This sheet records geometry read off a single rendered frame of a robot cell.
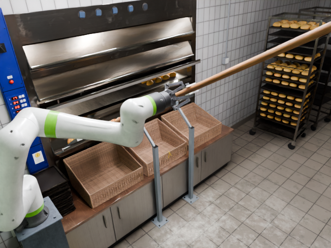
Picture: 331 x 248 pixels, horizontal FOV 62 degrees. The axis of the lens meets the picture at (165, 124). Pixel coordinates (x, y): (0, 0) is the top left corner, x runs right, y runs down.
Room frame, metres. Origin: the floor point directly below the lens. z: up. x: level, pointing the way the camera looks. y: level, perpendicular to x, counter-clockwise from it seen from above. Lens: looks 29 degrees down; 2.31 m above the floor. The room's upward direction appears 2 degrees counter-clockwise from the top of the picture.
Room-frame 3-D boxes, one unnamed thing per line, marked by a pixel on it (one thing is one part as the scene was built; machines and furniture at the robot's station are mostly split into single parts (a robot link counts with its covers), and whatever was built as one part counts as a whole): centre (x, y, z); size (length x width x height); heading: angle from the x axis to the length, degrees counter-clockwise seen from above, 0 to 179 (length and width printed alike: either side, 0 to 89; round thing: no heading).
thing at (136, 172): (2.05, 0.59, 0.72); 0.56 x 0.49 x 0.28; 131
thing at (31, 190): (1.03, 0.71, 1.36); 0.16 x 0.13 x 0.19; 178
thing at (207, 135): (2.84, -0.31, 0.72); 0.56 x 0.49 x 0.28; 130
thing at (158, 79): (3.34, 0.19, 1.21); 0.61 x 0.48 x 0.06; 41
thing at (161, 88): (2.64, 0.35, 1.16); 1.80 x 0.06 x 0.04; 131
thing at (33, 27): (2.64, 0.36, 2.00); 1.80 x 0.08 x 0.21; 131
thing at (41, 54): (2.62, 0.34, 1.80); 1.79 x 0.11 x 0.19; 131
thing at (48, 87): (2.62, 0.34, 1.54); 1.79 x 0.11 x 0.19; 131
